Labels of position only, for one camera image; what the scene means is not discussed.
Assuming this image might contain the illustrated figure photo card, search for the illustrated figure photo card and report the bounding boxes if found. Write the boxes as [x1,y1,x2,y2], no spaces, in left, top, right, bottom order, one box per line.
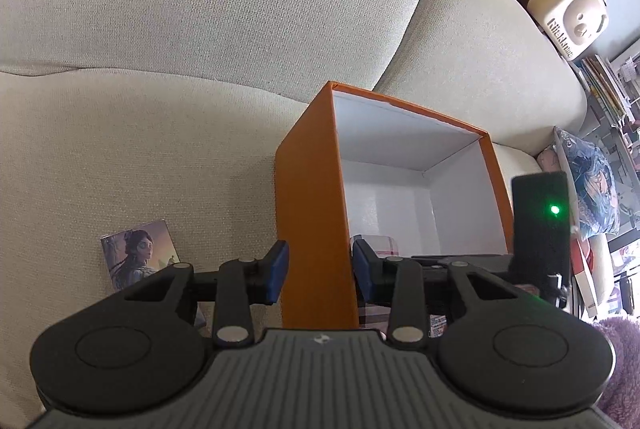
[100,218,208,335]

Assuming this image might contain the beige fabric sofa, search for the beige fabric sofa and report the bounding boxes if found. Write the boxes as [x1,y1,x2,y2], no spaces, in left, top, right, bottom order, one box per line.
[0,0,601,429]

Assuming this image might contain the printed figure pillow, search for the printed figure pillow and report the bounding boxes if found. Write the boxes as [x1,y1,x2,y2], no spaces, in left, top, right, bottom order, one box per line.
[552,126,622,240]

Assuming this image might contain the orange cardboard box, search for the orange cardboard box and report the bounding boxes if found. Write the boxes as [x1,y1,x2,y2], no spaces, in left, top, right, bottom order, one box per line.
[274,80,516,330]

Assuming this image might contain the stack of books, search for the stack of books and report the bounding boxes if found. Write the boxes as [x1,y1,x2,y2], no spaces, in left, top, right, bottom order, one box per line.
[575,54,636,130]

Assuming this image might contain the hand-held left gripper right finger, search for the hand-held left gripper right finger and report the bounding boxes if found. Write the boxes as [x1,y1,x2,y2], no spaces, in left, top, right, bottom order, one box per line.
[352,241,533,350]

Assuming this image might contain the white and red box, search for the white and red box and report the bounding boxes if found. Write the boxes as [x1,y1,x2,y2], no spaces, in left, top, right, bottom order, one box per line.
[571,231,615,319]

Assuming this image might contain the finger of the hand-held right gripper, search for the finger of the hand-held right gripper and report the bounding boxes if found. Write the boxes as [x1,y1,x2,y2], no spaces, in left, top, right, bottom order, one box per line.
[411,253,516,274]

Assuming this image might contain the pink plaid packet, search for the pink plaid packet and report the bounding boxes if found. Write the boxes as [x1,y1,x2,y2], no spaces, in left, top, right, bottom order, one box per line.
[350,234,401,335]

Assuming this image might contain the purple fuzzy blanket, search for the purple fuzzy blanket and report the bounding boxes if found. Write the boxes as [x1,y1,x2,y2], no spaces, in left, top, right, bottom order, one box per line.
[595,316,640,429]

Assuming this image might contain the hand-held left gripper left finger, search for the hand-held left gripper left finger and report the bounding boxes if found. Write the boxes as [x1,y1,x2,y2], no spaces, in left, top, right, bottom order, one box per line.
[125,241,290,349]

